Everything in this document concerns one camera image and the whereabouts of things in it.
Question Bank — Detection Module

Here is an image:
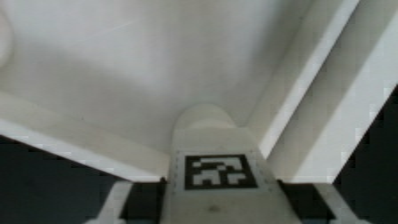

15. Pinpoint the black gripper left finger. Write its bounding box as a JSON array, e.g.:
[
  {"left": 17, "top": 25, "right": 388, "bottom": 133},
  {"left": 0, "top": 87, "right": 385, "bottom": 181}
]
[{"left": 88, "top": 178, "right": 170, "bottom": 224}]

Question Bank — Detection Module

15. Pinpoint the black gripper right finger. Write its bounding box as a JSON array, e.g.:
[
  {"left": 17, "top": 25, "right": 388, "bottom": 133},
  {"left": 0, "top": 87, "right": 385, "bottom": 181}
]
[{"left": 276, "top": 179, "right": 370, "bottom": 224}]

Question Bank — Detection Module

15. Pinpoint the white table leg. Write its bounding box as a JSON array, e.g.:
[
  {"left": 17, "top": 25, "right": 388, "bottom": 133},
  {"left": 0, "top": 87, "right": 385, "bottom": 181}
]
[{"left": 161, "top": 104, "right": 301, "bottom": 224}]

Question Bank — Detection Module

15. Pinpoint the white square tabletop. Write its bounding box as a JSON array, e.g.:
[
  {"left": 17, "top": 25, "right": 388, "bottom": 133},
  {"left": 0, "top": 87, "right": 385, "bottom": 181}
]
[{"left": 0, "top": 0, "right": 361, "bottom": 182}]

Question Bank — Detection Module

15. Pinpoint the white U-shaped obstacle fence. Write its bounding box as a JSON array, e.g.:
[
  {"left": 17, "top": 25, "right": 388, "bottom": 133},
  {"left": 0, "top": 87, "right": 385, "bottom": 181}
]
[{"left": 269, "top": 0, "right": 398, "bottom": 183}]

